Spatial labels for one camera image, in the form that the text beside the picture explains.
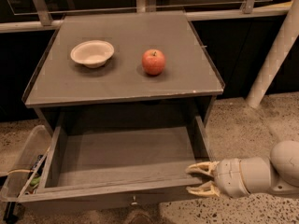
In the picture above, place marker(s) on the metal railing with glass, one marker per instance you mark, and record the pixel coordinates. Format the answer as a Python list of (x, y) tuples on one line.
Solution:
[(37, 15)]

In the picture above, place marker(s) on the grey drawer cabinet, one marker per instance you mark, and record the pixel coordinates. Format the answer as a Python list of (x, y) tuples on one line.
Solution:
[(58, 81)]

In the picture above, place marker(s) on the white paper bowl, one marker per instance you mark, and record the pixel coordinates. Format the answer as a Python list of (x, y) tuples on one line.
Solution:
[(92, 54)]

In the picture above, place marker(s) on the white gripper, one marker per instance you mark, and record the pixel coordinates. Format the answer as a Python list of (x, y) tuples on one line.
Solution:
[(228, 177)]

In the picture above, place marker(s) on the snack packets in bin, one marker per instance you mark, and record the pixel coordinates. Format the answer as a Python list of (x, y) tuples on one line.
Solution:
[(35, 175)]

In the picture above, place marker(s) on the red apple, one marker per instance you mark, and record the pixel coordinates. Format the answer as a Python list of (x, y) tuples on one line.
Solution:
[(153, 62)]

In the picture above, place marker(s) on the clear plastic bin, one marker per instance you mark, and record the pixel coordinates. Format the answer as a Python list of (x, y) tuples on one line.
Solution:
[(37, 143)]

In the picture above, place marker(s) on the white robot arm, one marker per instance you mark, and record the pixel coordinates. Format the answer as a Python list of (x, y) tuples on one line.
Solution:
[(277, 175)]

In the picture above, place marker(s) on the grey top drawer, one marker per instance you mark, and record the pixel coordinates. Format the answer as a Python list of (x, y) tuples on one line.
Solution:
[(90, 168)]

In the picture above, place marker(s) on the white diagonal pole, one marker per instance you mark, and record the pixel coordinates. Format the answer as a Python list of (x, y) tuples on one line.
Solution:
[(287, 35)]

